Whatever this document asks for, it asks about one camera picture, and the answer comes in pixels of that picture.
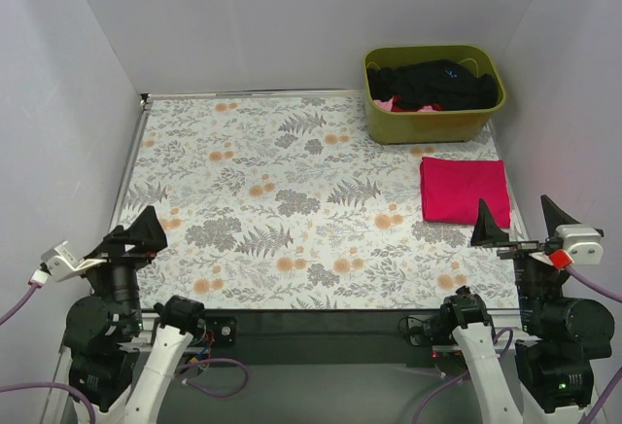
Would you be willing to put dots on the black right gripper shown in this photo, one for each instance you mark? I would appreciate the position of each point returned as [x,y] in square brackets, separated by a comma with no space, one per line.
[527,252]

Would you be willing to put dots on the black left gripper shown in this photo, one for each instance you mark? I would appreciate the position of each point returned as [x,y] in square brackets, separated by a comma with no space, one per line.
[122,255]

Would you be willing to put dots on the magenta t shirt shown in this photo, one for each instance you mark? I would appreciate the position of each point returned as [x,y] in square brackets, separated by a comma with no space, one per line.
[451,191]

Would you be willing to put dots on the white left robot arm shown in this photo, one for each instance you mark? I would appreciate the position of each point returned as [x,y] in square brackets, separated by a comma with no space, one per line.
[100,329]

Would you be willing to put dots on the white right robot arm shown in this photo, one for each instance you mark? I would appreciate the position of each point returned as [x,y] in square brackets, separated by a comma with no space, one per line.
[564,335]

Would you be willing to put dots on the green plastic laundry basket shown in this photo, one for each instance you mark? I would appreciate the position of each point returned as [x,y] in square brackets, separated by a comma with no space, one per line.
[386,127]

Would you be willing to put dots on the floral patterned table mat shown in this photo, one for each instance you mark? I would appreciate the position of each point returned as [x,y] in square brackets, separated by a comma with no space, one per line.
[286,203]

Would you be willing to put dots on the black t shirt in basket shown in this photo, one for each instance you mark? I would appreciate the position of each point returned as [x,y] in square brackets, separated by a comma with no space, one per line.
[444,82]

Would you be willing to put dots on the pink garment in basket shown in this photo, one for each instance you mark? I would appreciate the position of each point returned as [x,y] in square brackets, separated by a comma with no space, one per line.
[389,105]

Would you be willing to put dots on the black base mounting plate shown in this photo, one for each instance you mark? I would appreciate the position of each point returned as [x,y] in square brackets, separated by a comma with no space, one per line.
[411,337]

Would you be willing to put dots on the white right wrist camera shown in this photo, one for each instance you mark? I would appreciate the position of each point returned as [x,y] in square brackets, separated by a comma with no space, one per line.
[571,244]

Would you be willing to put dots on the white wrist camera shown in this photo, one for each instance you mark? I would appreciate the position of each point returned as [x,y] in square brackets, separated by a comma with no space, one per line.
[60,264]
[571,244]

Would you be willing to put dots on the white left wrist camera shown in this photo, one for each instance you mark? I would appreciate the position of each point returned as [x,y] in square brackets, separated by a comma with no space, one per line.
[60,264]

